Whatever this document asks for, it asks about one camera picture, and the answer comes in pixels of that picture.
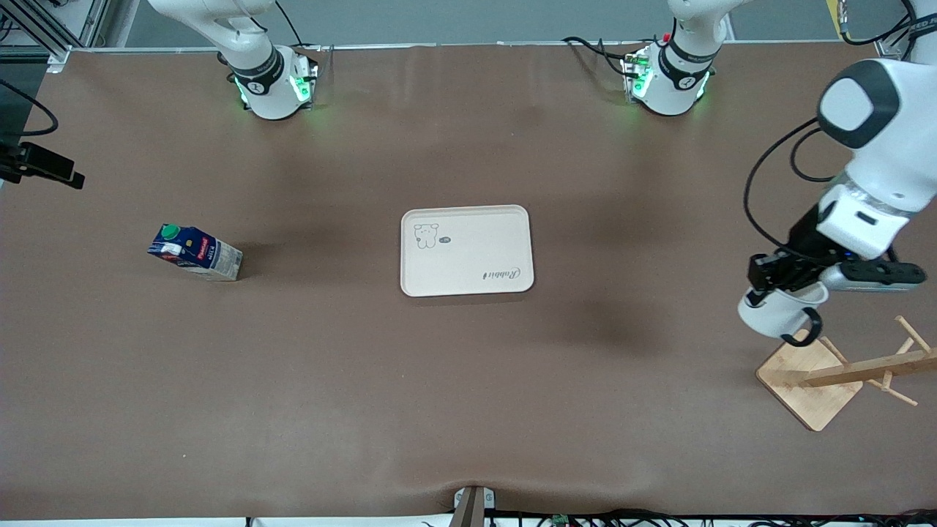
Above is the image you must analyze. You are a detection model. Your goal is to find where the blue milk carton green cap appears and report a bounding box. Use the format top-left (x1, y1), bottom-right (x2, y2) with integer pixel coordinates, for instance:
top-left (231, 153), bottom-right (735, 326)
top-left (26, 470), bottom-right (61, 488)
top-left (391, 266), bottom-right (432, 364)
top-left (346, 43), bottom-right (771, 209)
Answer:
top-left (148, 223), bottom-right (243, 282)

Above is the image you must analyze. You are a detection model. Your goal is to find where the aluminium frame post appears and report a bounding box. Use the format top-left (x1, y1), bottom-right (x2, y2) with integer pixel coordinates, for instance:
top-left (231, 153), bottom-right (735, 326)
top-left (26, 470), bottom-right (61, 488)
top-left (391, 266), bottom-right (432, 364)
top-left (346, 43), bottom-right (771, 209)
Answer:
top-left (0, 0), bottom-right (111, 74)

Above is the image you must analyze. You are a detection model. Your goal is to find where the wooden mug tree stand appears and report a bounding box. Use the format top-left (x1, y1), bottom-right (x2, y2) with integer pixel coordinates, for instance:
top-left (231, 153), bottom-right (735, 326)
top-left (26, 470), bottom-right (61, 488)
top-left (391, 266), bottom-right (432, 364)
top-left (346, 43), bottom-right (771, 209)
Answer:
top-left (755, 316), bottom-right (937, 433)

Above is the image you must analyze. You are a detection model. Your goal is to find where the metal table clamp bracket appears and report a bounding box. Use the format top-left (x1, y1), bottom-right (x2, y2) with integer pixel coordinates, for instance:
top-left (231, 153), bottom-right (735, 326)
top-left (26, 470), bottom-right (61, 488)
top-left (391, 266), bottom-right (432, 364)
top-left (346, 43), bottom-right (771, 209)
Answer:
top-left (452, 485), bottom-right (497, 527)

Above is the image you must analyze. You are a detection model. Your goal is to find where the cream tray with rabbit print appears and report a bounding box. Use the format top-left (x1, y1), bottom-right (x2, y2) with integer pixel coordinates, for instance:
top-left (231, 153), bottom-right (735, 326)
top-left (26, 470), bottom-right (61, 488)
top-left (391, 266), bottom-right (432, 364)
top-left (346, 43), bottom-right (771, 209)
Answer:
top-left (400, 205), bottom-right (534, 298)

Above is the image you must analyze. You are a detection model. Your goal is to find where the white mug with black handle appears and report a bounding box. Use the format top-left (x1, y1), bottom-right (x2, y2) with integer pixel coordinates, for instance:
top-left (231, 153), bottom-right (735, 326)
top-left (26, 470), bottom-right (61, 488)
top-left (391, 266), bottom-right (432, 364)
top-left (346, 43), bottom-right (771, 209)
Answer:
top-left (738, 282), bottom-right (829, 347)

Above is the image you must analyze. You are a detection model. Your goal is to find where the black arm base cable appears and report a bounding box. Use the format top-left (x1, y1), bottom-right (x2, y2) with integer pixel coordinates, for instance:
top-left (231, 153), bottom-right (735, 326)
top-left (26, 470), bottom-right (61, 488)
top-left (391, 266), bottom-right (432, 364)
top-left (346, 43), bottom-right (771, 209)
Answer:
top-left (275, 0), bottom-right (334, 56)
top-left (562, 35), bottom-right (632, 80)

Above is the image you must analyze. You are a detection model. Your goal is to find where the black right arm base cable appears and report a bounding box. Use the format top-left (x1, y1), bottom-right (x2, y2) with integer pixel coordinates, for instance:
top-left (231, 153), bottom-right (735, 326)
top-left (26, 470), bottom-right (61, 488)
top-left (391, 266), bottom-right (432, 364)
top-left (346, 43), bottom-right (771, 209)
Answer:
top-left (275, 0), bottom-right (334, 56)

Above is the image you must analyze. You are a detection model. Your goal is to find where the black left arm base cable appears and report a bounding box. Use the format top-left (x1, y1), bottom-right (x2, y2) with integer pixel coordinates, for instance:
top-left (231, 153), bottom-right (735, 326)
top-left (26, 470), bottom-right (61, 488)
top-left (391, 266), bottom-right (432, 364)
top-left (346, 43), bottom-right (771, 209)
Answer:
top-left (562, 35), bottom-right (632, 80)

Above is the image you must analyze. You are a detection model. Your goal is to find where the brown table cover mat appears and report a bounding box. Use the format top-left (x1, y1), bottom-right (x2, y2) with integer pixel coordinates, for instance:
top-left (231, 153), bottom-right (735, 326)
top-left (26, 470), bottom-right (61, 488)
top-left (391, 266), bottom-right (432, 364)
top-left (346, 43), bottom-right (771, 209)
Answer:
top-left (0, 42), bottom-right (937, 522)

